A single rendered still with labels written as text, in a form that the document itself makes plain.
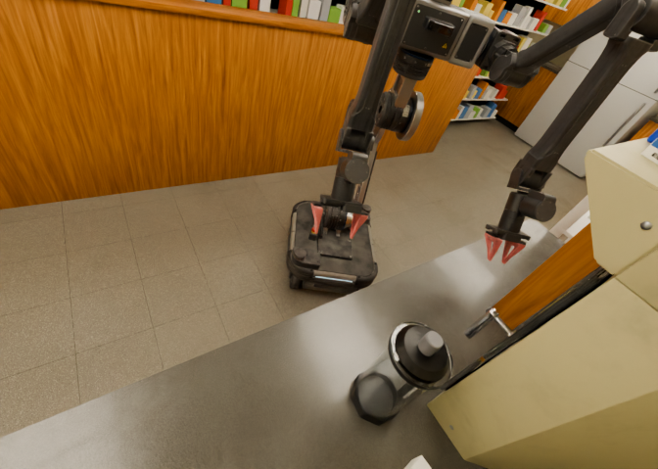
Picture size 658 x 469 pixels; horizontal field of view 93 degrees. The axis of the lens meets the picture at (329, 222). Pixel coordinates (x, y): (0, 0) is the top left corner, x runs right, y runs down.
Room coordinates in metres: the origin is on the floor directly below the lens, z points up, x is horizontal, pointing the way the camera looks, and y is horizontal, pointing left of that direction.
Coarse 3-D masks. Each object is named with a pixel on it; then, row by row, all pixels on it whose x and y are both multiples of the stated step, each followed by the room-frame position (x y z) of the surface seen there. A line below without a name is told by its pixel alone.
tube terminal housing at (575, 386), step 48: (624, 288) 0.30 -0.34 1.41; (528, 336) 0.31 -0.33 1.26; (576, 336) 0.28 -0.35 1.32; (624, 336) 0.27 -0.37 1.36; (480, 384) 0.29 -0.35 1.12; (528, 384) 0.27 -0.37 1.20; (576, 384) 0.25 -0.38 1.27; (624, 384) 0.24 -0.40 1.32; (480, 432) 0.25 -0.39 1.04; (528, 432) 0.23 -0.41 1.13; (576, 432) 0.23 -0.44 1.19; (624, 432) 0.23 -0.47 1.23
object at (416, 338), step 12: (408, 336) 0.29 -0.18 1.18; (420, 336) 0.30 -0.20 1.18; (432, 336) 0.29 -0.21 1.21; (408, 348) 0.27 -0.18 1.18; (420, 348) 0.28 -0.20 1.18; (432, 348) 0.27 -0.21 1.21; (444, 348) 0.29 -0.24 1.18; (408, 360) 0.25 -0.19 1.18; (420, 360) 0.26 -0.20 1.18; (432, 360) 0.26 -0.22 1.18; (444, 360) 0.27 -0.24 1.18; (420, 372) 0.24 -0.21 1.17; (432, 372) 0.25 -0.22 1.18; (444, 372) 0.26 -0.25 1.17
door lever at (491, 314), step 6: (486, 312) 0.38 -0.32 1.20; (492, 312) 0.38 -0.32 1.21; (480, 318) 0.38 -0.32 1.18; (486, 318) 0.38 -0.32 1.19; (492, 318) 0.37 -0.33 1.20; (498, 318) 0.37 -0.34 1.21; (474, 324) 0.38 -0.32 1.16; (480, 324) 0.38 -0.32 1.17; (486, 324) 0.37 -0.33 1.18; (498, 324) 0.36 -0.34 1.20; (504, 324) 0.36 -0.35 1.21; (468, 330) 0.38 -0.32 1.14; (474, 330) 0.37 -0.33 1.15; (480, 330) 0.37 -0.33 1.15; (504, 330) 0.36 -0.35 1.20; (510, 330) 0.35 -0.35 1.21; (516, 330) 0.35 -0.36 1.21; (468, 336) 0.37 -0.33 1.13
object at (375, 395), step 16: (384, 352) 0.29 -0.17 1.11; (448, 352) 0.30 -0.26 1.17; (368, 368) 0.29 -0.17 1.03; (384, 368) 0.26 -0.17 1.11; (400, 368) 0.24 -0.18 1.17; (448, 368) 0.27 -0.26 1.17; (368, 384) 0.26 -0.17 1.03; (384, 384) 0.25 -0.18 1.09; (400, 384) 0.24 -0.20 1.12; (432, 384) 0.24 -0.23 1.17; (368, 400) 0.25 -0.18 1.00; (384, 400) 0.24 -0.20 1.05; (400, 400) 0.24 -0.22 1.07; (384, 416) 0.24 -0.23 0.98
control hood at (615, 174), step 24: (624, 144) 0.45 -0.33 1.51; (648, 144) 0.50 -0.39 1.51; (600, 168) 0.37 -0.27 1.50; (624, 168) 0.36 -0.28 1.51; (648, 168) 0.39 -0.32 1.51; (600, 192) 0.36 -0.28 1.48; (624, 192) 0.35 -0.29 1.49; (648, 192) 0.34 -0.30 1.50; (600, 216) 0.34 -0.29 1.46; (624, 216) 0.33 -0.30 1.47; (648, 216) 0.32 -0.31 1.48; (600, 240) 0.33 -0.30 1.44; (624, 240) 0.32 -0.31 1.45; (648, 240) 0.31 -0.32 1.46; (600, 264) 0.32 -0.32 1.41; (624, 264) 0.31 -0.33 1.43
